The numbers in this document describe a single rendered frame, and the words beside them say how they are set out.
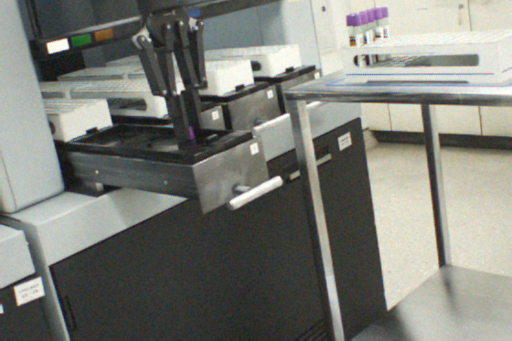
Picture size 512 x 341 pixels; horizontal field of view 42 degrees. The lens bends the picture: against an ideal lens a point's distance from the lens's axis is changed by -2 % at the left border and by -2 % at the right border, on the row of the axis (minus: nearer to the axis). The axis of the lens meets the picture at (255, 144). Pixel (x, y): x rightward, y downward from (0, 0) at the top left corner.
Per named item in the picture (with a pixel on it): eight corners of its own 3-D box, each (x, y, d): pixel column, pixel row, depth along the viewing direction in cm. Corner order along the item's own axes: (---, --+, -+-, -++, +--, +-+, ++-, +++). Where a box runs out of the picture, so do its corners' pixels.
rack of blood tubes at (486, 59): (343, 82, 119) (337, 47, 118) (376, 69, 126) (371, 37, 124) (499, 82, 98) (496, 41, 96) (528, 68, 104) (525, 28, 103)
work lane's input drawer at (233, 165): (-13, 173, 139) (-25, 132, 137) (45, 152, 148) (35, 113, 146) (224, 220, 88) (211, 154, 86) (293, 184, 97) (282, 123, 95)
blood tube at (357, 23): (357, 79, 117) (349, 15, 114) (360, 77, 118) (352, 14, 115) (367, 79, 116) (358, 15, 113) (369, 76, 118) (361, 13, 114)
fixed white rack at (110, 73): (61, 100, 174) (56, 77, 172) (93, 90, 180) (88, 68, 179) (127, 101, 153) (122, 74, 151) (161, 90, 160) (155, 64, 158)
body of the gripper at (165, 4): (164, -18, 106) (176, 39, 108) (121, -9, 100) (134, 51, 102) (195, -24, 101) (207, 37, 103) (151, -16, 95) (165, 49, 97)
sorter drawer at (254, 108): (55, 126, 177) (46, 93, 174) (98, 112, 186) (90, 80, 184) (250, 140, 126) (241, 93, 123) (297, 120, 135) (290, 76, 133)
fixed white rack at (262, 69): (183, 84, 162) (177, 58, 160) (213, 74, 169) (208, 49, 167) (273, 82, 141) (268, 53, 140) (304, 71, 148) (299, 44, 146)
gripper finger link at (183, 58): (160, 23, 103) (166, 20, 104) (181, 90, 107) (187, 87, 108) (176, 21, 101) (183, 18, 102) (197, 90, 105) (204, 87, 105)
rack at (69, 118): (-6, 140, 136) (-14, 111, 135) (37, 126, 143) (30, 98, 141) (69, 148, 115) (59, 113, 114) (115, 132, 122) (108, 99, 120)
